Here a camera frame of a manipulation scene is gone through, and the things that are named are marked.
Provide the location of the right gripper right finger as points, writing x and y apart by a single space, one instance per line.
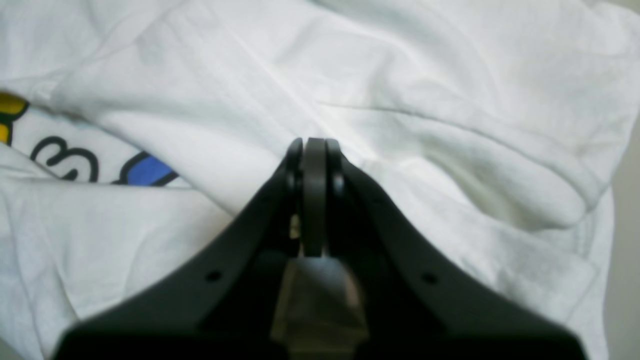
419 305

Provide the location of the white printed T-shirt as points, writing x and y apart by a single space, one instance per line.
133 131

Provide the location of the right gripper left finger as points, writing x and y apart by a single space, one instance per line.
220 304

